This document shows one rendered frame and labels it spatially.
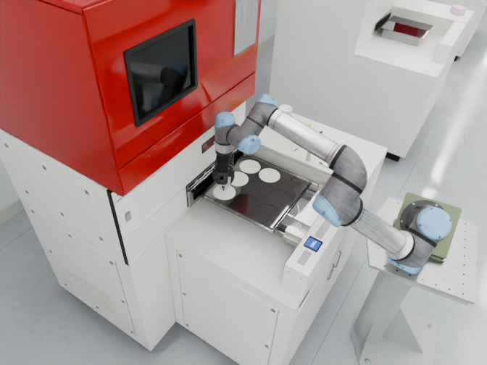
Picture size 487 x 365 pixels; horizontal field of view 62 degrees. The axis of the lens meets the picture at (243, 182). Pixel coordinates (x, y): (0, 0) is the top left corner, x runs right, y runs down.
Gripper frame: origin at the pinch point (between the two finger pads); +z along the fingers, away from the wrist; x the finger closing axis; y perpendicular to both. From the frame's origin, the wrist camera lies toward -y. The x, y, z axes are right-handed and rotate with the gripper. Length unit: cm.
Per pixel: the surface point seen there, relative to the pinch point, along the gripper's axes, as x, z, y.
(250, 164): -10.5, 7.2, 26.6
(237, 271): -8.6, 15.2, -30.2
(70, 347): 78, 97, -29
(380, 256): -67, 15, -17
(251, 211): -12.4, 7.2, -4.5
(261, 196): -16.4, 7.2, 4.7
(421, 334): -114, 96, -7
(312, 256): -35.9, 1.3, -30.5
